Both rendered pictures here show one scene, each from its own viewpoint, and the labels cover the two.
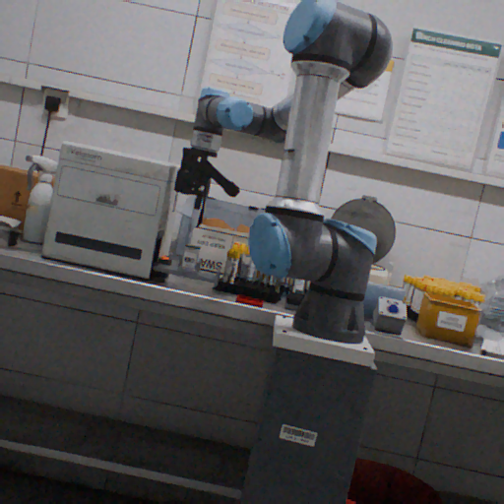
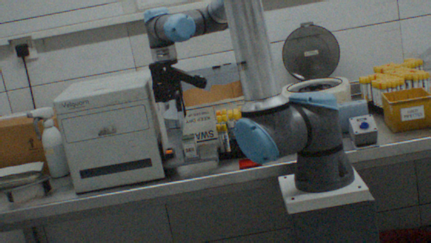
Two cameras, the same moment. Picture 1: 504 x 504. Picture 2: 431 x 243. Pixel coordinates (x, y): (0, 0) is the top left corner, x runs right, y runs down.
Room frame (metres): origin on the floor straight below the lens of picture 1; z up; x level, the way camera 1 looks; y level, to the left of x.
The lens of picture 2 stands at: (-0.02, 0.03, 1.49)
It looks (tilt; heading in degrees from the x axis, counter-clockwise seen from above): 15 degrees down; 1
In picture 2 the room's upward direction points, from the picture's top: 11 degrees counter-clockwise
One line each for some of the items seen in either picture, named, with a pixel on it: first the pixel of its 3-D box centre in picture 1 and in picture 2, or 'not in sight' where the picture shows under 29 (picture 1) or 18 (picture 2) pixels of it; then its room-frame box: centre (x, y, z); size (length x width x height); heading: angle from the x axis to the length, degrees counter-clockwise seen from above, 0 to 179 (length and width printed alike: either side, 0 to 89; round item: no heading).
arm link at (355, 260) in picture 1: (342, 254); (312, 118); (1.48, -0.17, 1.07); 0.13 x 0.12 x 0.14; 120
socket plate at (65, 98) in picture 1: (55, 102); (25, 48); (2.44, 0.76, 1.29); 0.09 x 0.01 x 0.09; 89
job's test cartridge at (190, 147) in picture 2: (190, 259); (190, 148); (1.84, 0.16, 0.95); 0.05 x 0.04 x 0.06; 179
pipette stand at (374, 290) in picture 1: (381, 303); (352, 118); (1.91, -0.35, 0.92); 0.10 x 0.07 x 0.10; 84
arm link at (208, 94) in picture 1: (212, 111); (158, 27); (1.84, 0.18, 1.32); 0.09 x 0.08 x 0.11; 30
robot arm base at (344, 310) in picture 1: (332, 310); (322, 162); (1.48, -0.18, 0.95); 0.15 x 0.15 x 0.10
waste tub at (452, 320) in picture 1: (447, 318); (407, 109); (1.90, -0.53, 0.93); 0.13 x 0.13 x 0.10; 85
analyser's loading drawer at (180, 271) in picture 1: (180, 267); (185, 157); (1.84, 0.19, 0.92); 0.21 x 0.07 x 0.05; 89
